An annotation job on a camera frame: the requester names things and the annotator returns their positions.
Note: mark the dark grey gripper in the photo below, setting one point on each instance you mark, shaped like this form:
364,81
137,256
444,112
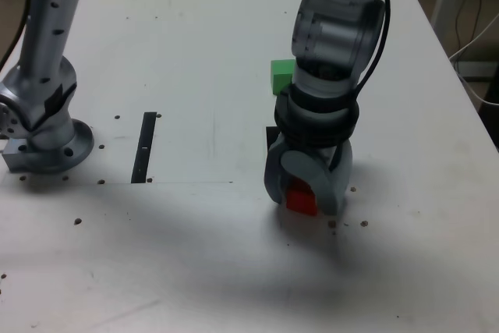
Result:
312,147

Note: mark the red cube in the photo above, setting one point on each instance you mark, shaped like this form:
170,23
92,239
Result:
298,201

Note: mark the green cube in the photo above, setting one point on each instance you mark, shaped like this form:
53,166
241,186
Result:
281,75

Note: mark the black tape square outline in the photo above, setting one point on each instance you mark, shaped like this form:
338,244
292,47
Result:
271,136

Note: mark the black tape strip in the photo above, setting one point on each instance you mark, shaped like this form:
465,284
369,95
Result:
143,149

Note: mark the grey flat box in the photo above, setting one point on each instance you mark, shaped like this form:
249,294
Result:
477,68

